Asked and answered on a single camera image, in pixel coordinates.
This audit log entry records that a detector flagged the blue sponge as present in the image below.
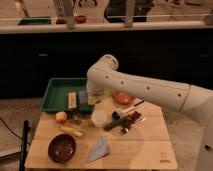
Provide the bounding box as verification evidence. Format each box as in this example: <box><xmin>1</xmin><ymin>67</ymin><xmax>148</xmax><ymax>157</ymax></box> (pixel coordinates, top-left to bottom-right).
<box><xmin>78</xmin><ymin>91</ymin><xmax>88</xmax><ymax>107</ymax></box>

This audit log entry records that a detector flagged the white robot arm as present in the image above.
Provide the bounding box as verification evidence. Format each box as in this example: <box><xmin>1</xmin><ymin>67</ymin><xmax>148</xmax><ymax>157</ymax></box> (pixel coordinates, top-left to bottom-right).
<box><xmin>86</xmin><ymin>54</ymin><xmax>213</xmax><ymax>171</ymax></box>

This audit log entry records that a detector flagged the orange red bowl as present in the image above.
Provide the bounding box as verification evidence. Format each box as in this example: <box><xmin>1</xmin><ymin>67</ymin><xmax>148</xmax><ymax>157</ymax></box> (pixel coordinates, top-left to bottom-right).
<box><xmin>113</xmin><ymin>92</ymin><xmax>135</xmax><ymax>105</ymax></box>

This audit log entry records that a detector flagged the dark maroon bowl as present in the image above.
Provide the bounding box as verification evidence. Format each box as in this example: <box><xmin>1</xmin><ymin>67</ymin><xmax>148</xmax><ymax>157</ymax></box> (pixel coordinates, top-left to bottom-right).
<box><xmin>48</xmin><ymin>134</ymin><xmax>76</xmax><ymax>163</ymax></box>

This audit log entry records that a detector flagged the light green cup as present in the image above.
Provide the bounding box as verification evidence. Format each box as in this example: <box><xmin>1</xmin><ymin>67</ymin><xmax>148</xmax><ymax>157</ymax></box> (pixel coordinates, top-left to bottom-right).
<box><xmin>103</xmin><ymin>88</ymin><xmax>112</xmax><ymax>97</ymax></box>

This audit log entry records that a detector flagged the white round container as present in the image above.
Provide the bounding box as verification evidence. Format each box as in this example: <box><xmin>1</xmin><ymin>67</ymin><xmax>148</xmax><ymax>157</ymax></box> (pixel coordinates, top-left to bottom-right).
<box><xmin>91</xmin><ymin>110</ymin><xmax>107</xmax><ymax>127</ymax></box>

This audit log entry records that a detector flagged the tan block in tray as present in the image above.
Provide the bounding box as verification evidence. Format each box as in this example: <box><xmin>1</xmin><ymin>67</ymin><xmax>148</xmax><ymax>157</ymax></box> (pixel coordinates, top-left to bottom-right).
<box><xmin>68</xmin><ymin>92</ymin><xmax>77</xmax><ymax>109</ymax></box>

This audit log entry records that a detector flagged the small dark green object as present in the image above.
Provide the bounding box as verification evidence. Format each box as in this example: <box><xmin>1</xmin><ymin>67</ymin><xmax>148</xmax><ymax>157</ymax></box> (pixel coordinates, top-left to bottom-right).
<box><xmin>69</xmin><ymin>110</ymin><xmax>81</xmax><ymax>125</ymax></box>

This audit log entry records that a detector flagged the black round knob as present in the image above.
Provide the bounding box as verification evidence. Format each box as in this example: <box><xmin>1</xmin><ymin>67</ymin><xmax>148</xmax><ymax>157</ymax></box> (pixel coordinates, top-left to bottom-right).
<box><xmin>112</xmin><ymin>111</ymin><xmax>120</xmax><ymax>120</ymax></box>

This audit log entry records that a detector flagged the small orange fruit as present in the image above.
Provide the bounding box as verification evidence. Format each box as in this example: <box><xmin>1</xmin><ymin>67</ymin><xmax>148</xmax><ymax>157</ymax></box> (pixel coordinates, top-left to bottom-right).
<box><xmin>55</xmin><ymin>111</ymin><xmax>67</xmax><ymax>123</ymax></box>

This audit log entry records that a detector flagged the green cucumber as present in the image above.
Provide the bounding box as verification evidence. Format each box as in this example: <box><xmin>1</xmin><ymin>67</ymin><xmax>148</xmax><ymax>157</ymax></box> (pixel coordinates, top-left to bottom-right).
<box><xmin>104</xmin><ymin>118</ymin><xmax>125</xmax><ymax>131</ymax></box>

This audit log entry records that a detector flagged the green plastic tray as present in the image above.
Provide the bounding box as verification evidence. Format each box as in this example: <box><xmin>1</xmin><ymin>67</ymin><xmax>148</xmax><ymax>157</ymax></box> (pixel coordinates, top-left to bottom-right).
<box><xmin>40</xmin><ymin>78</ymin><xmax>87</xmax><ymax>113</ymax></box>

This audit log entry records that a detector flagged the yellow banana piece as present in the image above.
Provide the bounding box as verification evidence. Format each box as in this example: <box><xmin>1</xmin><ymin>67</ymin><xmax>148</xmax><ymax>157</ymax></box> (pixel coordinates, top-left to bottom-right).
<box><xmin>59</xmin><ymin>126</ymin><xmax>83</xmax><ymax>137</ymax></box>

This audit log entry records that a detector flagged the black white marker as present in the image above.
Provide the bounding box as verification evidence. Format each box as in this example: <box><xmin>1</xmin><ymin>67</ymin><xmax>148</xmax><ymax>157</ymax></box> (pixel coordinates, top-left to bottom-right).
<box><xmin>121</xmin><ymin>99</ymin><xmax>146</xmax><ymax>114</ymax></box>

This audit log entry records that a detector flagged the light blue folded cloth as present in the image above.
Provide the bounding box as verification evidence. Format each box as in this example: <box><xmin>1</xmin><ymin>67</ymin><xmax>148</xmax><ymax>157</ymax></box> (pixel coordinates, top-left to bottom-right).
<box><xmin>85</xmin><ymin>136</ymin><xmax>110</xmax><ymax>162</ymax></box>

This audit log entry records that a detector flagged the black stand left of table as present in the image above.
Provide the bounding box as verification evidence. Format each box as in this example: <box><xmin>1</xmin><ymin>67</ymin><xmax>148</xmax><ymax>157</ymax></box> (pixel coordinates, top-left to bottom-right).
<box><xmin>19</xmin><ymin>120</ymin><xmax>30</xmax><ymax>171</ymax></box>

